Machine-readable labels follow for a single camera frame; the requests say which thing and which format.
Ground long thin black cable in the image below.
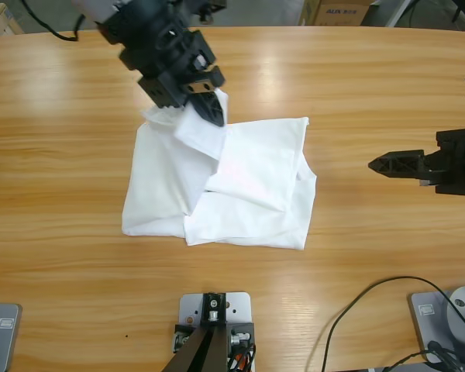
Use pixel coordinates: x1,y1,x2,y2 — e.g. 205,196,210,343
319,275,465,372

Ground white mounting block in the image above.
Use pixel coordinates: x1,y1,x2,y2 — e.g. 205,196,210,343
177,292,255,350

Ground white t-shirt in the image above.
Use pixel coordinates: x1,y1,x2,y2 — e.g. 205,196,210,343
122,88,319,251

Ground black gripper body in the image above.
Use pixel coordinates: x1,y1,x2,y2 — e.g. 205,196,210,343
418,127,465,198
95,0,226,109

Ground orange and black wires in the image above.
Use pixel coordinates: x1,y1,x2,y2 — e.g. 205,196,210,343
227,346,259,372

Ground black plug cable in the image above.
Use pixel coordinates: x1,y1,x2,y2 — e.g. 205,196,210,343
382,340,465,372

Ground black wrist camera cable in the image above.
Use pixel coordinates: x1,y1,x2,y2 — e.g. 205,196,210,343
21,0,82,43

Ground black corner bracket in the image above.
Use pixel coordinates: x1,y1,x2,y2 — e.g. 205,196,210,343
226,320,256,372
172,323,197,354

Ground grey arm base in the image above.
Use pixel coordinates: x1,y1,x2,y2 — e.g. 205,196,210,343
0,301,23,372
406,285,465,365

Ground dark camera post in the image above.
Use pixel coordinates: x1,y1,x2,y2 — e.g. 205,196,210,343
164,292,233,372

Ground white metal frame leg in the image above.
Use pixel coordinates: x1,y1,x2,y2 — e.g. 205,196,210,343
383,0,412,27

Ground cardboard box blue print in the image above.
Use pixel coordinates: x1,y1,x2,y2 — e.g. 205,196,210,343
298,0,373,27

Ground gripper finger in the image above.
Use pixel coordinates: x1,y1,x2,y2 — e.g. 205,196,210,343
188,88,226,128
367,149,426,181

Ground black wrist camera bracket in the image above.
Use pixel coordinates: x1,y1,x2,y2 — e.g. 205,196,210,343
193,0,229,25

